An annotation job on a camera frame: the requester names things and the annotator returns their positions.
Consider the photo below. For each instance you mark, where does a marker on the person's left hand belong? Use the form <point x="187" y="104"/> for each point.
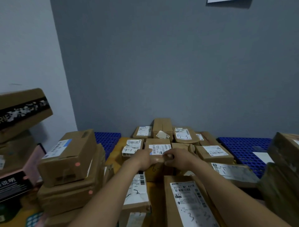
<point x="142" y="161"/>

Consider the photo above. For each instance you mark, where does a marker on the person's right hand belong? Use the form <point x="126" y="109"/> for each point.
<point x="184" y="160"/>

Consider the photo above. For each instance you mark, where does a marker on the box marked 6-1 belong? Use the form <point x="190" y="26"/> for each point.
<point x="154" y="141"/>

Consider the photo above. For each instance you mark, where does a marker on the pile of brown parcels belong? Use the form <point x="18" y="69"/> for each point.
<point x="210" y="154"/>

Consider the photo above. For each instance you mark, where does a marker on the small tall box white labels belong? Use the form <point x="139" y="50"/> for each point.
<point x="135" y="208"/>

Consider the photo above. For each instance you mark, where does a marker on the box marked 3-3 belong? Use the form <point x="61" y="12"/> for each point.
<point x="170" y="210"/>

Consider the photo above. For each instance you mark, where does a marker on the box of stack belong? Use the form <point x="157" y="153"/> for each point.
<point x="67" y="196"/>
<point x="60" y="219"/>
<point x="70" y="159"/>
<point x="285" y="149"/>

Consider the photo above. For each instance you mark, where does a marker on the taped box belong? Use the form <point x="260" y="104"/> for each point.
<point x="278" y="194"/>

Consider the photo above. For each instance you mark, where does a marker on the black and pink box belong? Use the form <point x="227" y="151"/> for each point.
<point x="30" y="161"/>

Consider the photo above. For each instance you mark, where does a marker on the teal sticker sheet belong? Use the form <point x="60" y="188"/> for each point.
<point x="33" y="219"/>

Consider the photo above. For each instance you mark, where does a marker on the box with black KARRIE band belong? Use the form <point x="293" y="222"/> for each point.
<point x="23" y="96"/>

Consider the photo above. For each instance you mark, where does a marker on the dark green box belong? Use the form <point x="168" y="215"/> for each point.
<point x="9" y="212"/>

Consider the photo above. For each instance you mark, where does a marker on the person's left forearm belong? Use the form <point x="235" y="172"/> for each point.
<point x="105" y="201"/>

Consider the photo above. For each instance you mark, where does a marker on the person's right forearm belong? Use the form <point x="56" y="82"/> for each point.
<point x="238" y="201"/>

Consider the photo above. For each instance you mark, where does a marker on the blue plastic grid pallet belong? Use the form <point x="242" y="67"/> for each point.
<point x="243" y="149"/>
<point x="107" y="142"/>

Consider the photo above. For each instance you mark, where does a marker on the white paper note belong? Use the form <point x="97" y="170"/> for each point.
<point x="264" y="157"/>

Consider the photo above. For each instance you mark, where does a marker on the white paper on wall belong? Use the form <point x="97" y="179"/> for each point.
<point x="217" y="1"/>

